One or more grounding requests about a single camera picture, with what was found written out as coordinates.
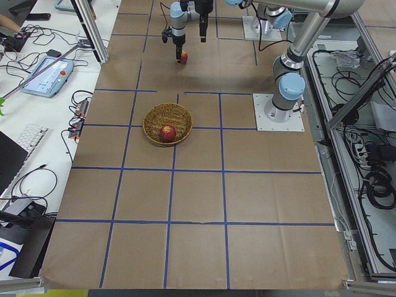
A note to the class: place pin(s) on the aluminium frame post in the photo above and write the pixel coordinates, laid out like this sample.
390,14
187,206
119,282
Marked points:
84,13

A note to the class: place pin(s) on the round wicker basket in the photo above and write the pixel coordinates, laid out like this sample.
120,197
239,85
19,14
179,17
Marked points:
167,114

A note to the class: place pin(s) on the red yellow apple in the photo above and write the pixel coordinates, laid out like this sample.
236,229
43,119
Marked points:
184,57

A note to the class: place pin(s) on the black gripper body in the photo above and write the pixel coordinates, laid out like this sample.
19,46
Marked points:
177,42
203,17

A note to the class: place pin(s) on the black phone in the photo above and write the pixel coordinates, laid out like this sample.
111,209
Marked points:
38,16

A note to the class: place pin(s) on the white keyboard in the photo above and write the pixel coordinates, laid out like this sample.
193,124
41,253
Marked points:
31,136

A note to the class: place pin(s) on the black laptop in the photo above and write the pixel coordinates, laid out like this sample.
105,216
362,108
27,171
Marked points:
13,157

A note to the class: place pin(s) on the dark red apple in basket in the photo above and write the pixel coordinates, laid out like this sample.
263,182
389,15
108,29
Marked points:
167,133

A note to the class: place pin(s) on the grey usb hub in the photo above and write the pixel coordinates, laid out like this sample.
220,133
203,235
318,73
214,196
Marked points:
25,208

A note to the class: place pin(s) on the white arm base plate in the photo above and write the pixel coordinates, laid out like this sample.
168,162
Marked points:
270,119

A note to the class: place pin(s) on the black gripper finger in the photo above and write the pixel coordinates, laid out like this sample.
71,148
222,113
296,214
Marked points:
203,25
179,51

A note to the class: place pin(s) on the teach pendant tablet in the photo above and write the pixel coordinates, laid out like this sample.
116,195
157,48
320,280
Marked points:
49,83

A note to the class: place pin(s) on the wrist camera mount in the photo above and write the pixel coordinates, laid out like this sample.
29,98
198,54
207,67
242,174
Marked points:
166,34

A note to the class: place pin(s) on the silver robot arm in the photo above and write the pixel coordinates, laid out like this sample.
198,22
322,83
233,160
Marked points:
289,84
181,13

